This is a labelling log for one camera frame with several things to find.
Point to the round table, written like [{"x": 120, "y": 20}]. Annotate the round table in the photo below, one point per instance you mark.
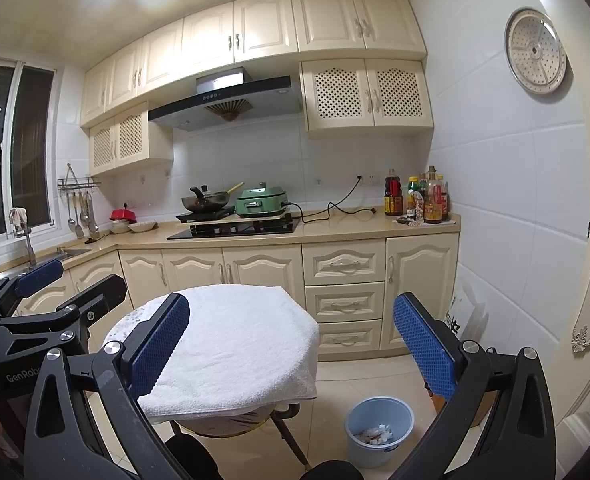
[{"x": 220, "y": 422}]

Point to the metal spatula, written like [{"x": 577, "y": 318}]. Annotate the metal spatula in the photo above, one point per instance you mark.
[{"x": 78, "y": 230}]

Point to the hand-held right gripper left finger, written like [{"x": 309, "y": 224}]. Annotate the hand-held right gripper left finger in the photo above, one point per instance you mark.
[{"x": 160, "y": 340}]

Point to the sliding window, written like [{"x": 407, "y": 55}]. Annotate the sliding window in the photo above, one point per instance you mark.
[{"x": 30, "y": 150}]

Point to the black induction cooktop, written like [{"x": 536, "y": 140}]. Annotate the black induction cooktop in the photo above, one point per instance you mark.
[{"x": 200, "y": 216}]

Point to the metal faucet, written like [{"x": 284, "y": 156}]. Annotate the metal faucet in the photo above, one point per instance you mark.
[{"x": 29, "y": 250}]

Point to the white printed bag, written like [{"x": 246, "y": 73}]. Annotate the white printed bag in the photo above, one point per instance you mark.
[{"x": 467, "y": 320}]

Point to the cream base cabinets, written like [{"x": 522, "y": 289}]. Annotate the cream base cabinets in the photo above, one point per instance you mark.
[{"x": 255, "y": 270}]

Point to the wall utensil rack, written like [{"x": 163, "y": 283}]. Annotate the wall utensil rack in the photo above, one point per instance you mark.
[{"x": 80, "y": 182}]

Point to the wrappers pile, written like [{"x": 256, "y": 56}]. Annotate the wrappers pile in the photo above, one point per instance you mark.
[{"x": 375, "y": 435}]

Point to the blue plastic trash bin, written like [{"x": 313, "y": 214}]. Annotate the blue plastic trash bin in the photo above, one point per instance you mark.
[{"x": 360, "y": 415}]

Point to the steel sink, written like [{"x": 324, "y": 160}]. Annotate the steel sink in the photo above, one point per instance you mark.
[{"x": 70, "y": 252}]

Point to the round metal steamer tray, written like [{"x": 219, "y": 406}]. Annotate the round metal steamer tray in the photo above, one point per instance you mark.
[{"x": 537, "y": 52}]

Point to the white wall socket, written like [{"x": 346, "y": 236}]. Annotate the white wall socket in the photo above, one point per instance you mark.
[{"x": 373, "y": 179}]

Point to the wide lattice door cabinet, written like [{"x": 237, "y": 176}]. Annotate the wide lattice door cabinet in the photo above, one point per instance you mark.
[{"x": 345, "y": 95}]

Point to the narrow lattice door cabinet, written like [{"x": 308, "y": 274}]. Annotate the narrow lattice door cabinet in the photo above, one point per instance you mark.
[{"x": 130, "y": 140}]

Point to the white bowl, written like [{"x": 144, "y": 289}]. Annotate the white bowl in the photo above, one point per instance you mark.
[
  {"x": 142, "y": 226},
  {"x": 119, "y": 227}
]

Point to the metal spoon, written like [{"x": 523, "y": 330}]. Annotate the metal spoon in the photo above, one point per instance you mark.
[{"x": 92, "y": 225}]

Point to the metal ladle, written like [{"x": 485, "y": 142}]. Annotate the metal ladle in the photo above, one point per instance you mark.
[{"x": 70, "y": 220}]

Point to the yellow cap seasoning bottle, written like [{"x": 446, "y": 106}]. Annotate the yellow cap seasoning bottle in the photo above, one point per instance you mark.
[{"x": 413, "y": 202}]

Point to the cream wall cabinets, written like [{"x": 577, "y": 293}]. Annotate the cream wall cabinets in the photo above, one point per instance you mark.
[{"x": 265, "y": 20}]

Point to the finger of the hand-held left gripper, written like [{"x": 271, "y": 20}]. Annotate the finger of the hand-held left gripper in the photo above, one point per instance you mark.
[
  {"x": 105, "y": 292},
  {"x": 40, "y": 275}
]

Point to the black wok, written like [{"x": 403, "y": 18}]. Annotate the black wok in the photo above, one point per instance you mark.
[{"x": 207, "y": 201}]

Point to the black range hood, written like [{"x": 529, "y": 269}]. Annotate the black range hood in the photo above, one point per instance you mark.
[{"x": 235, "y": 105}]

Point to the green electric cooker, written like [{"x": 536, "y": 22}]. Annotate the green electric cooker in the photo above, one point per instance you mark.
[{"x": 260, "y": 202}]

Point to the dark sauce bottle red label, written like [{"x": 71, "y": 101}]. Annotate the dark sauce bottle red label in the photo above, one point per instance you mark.
[{"x": 393, "y": 200}]

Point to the red pot lid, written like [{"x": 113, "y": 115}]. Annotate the red pot lid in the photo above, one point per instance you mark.
[{"x": 123, "y": 215}]

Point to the black gas stove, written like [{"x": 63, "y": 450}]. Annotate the black gas stove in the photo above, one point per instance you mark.
[{"x": 235, "y": 229}]

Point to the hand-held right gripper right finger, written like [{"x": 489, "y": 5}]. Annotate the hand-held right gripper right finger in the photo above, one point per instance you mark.
[{"x": 420, "y": 345}]

